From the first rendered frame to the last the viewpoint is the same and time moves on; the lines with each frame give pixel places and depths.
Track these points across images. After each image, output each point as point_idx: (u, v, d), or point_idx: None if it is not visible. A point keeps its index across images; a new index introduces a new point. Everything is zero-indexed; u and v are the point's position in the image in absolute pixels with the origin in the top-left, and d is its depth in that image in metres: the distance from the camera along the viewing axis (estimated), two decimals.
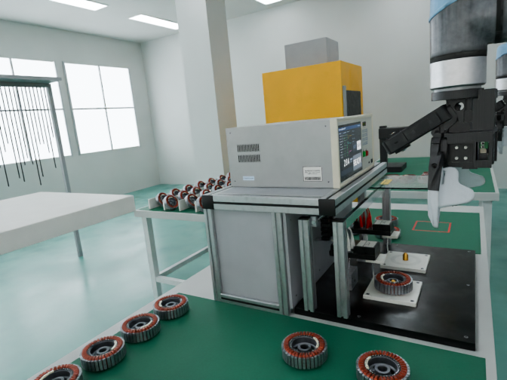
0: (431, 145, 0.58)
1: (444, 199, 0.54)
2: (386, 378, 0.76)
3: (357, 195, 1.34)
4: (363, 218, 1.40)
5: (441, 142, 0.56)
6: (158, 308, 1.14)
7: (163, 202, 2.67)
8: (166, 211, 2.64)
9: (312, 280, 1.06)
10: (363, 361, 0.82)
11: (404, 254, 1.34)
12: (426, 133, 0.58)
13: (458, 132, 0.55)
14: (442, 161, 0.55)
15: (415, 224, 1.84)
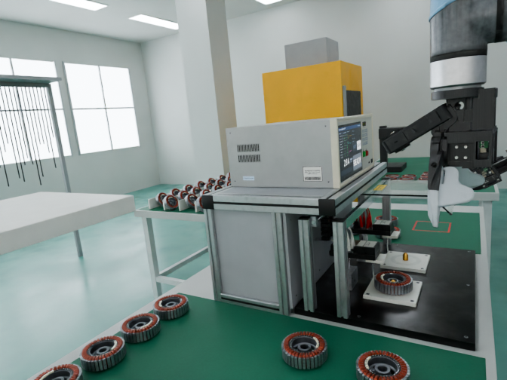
0: (431, 145, 0.57)
1: (444, 198, 0.54)
2: (386, 378, 0.76)
3: (349, 202, 1.25)
4: (363, 218, 1.40)
5: (441, 141, 0.56)
6: (158, 308, 1.14)
7: (163, 202, 2.67)
8: (166, 211, 2.64)
9: (312, 280, 1.06)
10: (363, 361, 0.82)
11: (404, 254, 1.34)
12: (426, 132, 0.58)
13: (458, 131, 0.55)
14: (442, 160, 0.55)
15: (415, 224, 1.84)
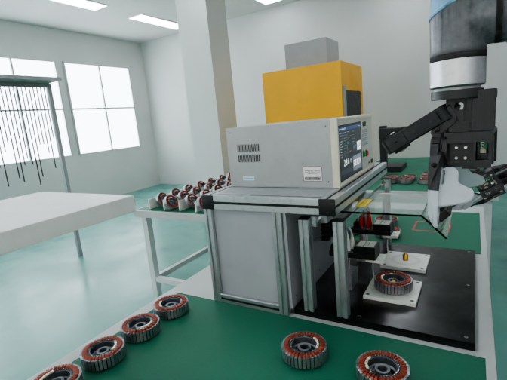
0: (431, 145, 0.58)
1: (444, 199, 0.54)
2: (386, 378, 0.76)
3: (327, 220, 1.06)
4: (363, 218, 1.40)
5: (441, 142, 0.56)
6: (158, 308, 1.14)
7: (163, 202, 2.67)
8: (166, 211, 2.64)
9: (312, 280, 1.06)
10: (363, 361, 0.82)
11: (404, 254, 1.34)
12: (426, 133, 0.58)
13: (458, 132, 0.55)
14: (442, 161, 0.55)
15: (415, 224, 1.84)
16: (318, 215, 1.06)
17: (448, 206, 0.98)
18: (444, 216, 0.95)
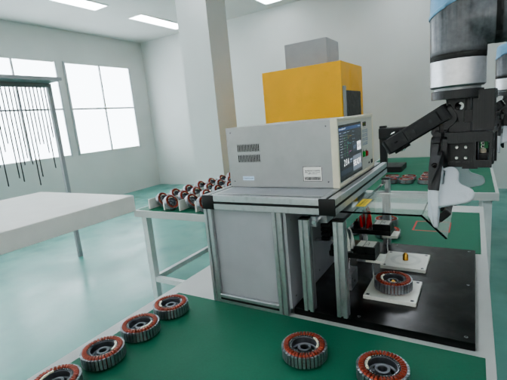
0: (431, 145, 0.57)
1: (444, 199, 0.54)
2: (386, 378, 0.76)
3: (327, 220, 1.06)
4: (363, 218, 1.40)
5: (441, 142, 0.56)
6: (158, 308, 1.14)
7: (163, 202, 2.67)
8: (166, 211, 2.64)
9: (312, 280, 1.06)
10: (363, 361, 0.82)
11: (404, 254, 1.34)
12: (426, 133, 0.58)
13: (458, 132, 0.55)
14: (442, 161, 0.55)
15: (415, 224, 1.84)
16: (318, 215, 1.06)
17: (448, 206, 0.98)
18: (444, 216, 0.95)
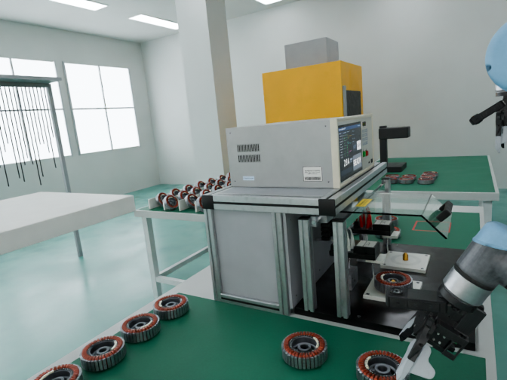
0: (422, 321, 0.73)
1: (413, 368, 0.71)
2: (386, 378, 0.76)
3: (327, 220, 1.06)
4: (363, 218, 1.40)
5: (431, 326, 0.71)
6: (158, 308, 1.14)
7: (163, 202, 2.67)
8: (166, 211, 2.64)
9: (312, 280, 1.06)
10: (363, 361, 0.82)
11: (404, 254, 1.34)
12: (423, 311, 0.72)
13: (445, 324, 0.71)
14: (425, 341, 0.71)
15: (415, 224, 1.84)
16: (318, 215, 1.06)
17: (448, 206, 0.98)
18: (444, 216, 0.95)
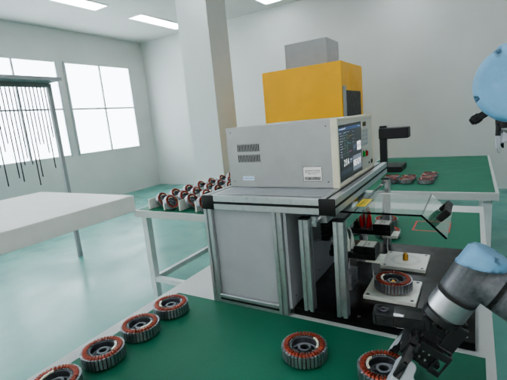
0: (407, 338, 0.75)
1: None
2: (387, 378, 0.76)
3: (327, 220, 1.06)
4: (363, 218, 1.40)
5: (416, 344, 0.73)
6: (158, 308, 1.14)
7: (163, 202, 2.67)
8: (166, 211, 2.64)
9: (312, 280, 1.06)
10: (364, 361, 0.82)
11: (404, 254, 1.34)
12: (409, 329, 0.74)
13: (429, 341, 0.73)
14: (410, 359, 0.73)
15: (415, 224, 1.84)
16: (318, 215, 1.06)
17: (448, 206, 0.98)
18: (444, 216, 0.95)
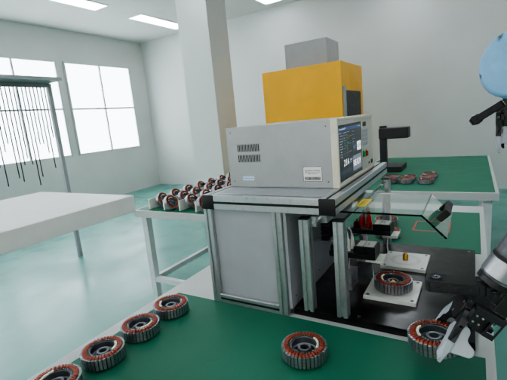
0: (461, 304, 0.77)
1: (453, 348, 0.76)
2: (440, 342, 0.78)
3: (327, 220, 1.06)
4: (363, 218, 1.40)
5: (471, 308, 0.75)
6: (158, 308, 1.14)
7: (163, 202, 2.67)
8: (166, 211, 2.64)
9: (312, 280, 1.06)
10: (414, 329, 0.84)
11: (404, 254, 1.34)
12: (462, 294, 0.77)
13: (483, 307, 0.75)
14: (465, 323, 0.75)
15: (415, 224, 1.84)
16: (318, 215, 1.06)
17: (448, 206, 0.98)
18: (444, 216, 0.95)
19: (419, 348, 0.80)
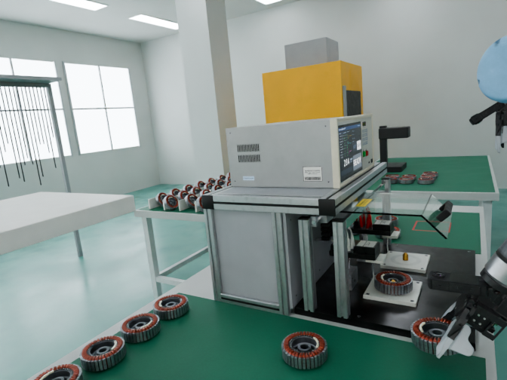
0: (462, 303, 0.78)
1: (453, 345, 0.77)
2: (441, 339, 0.80)
3: (327, 220, 1.06)
4: (363, 218, 1.40)
5: (472, 307, 0.76)
6: (158, 308, 1.14)
7: (163, 202, 2.67)
8: (166, 211, 2.64)
9: (312, 280, 1.06)
10: (417, 326, 0.86)
11: (404, 254, 1.34)
12: (465, 293, 0.77)
13: (485, 306, 0.76)
14: (465, 321, 0.76)
15: (415, 224, 1.84)
16: (318, 215, 1.06)
17: (448, 206, 0.98)
18: (444, 216, 0.95)
19: (420, 344, 0.82)
